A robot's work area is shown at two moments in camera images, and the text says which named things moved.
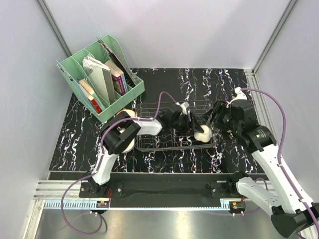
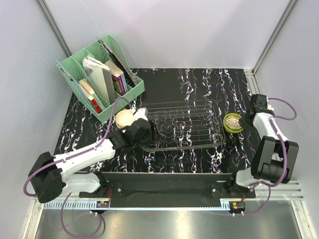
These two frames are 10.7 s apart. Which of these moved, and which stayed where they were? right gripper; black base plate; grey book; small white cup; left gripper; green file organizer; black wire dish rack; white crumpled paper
Moved: small white cup; left gripper; right gripper
Stayed: grey book; white crumpled paper; green file organizer; black wire dish rack; black base plate
